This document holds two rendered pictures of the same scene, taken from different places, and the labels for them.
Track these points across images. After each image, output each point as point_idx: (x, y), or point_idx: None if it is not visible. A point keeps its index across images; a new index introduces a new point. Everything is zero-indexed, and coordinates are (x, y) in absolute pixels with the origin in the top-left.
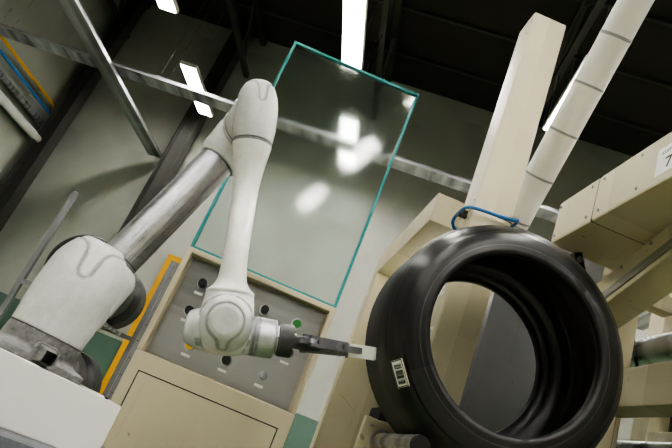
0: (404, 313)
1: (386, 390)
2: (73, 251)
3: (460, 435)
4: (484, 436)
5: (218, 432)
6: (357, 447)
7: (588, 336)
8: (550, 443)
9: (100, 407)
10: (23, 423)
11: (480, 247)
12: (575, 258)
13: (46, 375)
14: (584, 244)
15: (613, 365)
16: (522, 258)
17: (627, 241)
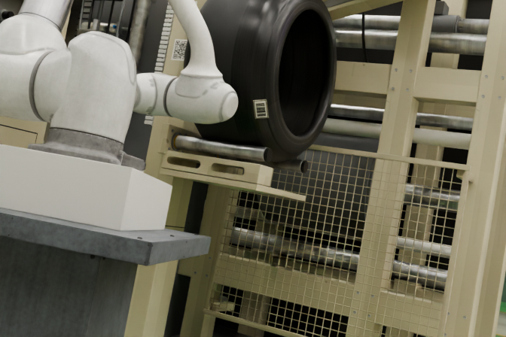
0: (265, 65)
1: (234, 116)
2: (118, 59)
3: (284, 142)
4: (292, 140)
5: None
6: (165, 149)
7: (302, 51)
8: (312, 135)
9: (167, 191)
10: (147, 221)
11: (299, 6)
12: None
13: (155, 181)
14: None
15: (334, 79)
16: (309, 10)
17: None
